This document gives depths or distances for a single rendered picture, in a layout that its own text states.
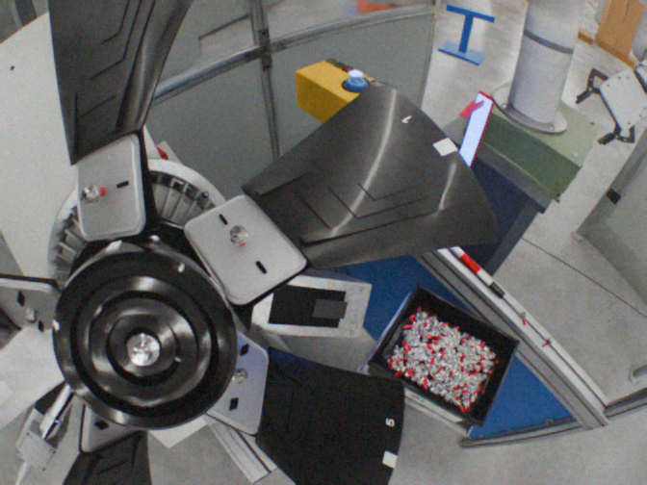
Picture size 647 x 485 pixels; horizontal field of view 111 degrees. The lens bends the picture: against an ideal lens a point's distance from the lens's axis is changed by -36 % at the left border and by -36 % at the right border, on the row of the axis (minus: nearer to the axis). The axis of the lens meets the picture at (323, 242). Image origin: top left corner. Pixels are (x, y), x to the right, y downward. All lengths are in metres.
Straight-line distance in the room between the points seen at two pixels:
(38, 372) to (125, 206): 0.26
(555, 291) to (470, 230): 1.62
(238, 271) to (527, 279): 1.72
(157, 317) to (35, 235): 0.33
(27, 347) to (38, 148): 0.25
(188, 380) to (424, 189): 0.25
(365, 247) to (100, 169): 0.21
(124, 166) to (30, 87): 0.33
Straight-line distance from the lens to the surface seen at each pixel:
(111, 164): 0.25
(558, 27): 0.73
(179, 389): 0.23
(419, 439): 1.44
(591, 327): 2.02
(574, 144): 0.81
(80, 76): 0.30
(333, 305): 0.42
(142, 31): 0.25
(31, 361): 0.43
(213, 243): 0.27
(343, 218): 0.27
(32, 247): 0.51
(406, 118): 0.39
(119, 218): 0.24
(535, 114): 0.79
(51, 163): 0.50
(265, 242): 0.26
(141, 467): 0.39
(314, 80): 0.67
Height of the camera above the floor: 1.40
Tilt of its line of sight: 56 degrees down
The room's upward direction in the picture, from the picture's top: 1 degrees counter-clockwise
